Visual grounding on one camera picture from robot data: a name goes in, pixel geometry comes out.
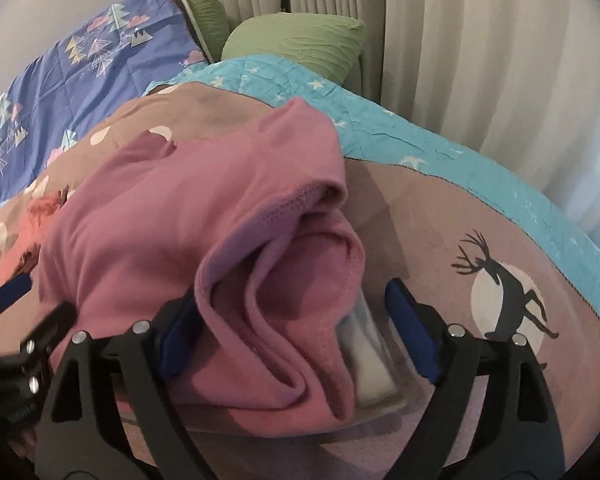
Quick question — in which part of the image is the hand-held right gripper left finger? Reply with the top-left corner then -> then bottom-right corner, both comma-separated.
37,290 -> 216,480

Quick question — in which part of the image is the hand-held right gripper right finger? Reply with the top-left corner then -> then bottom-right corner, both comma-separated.
384,277 -> 566,480

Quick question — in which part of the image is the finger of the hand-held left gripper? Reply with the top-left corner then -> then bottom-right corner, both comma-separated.
0,272 -> 78,361

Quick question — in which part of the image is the pink long-sleeve shirt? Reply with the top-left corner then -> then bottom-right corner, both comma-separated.
37,97 -> 366,423

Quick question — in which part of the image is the salmon folded garment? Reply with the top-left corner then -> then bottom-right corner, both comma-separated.
0,185 -> 76,281

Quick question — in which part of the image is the polka dot deer-print blanket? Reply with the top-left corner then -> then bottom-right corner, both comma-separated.
0,80 -> 600,480

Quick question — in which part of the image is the purple tree-print quilt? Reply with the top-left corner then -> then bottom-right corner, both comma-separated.
0,0 -> 208,231

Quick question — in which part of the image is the turquoise star-print quilt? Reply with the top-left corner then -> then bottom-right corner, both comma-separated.
144,54 -> 600,348

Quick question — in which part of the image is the white pleated curtain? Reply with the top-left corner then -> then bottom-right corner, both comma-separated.
212,0 -> 600,251

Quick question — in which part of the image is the large green pillow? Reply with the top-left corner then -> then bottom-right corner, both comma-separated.
221,14 -> 368,86

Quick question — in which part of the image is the small green pillow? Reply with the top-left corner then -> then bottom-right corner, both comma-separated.
186,0 -> 231,63

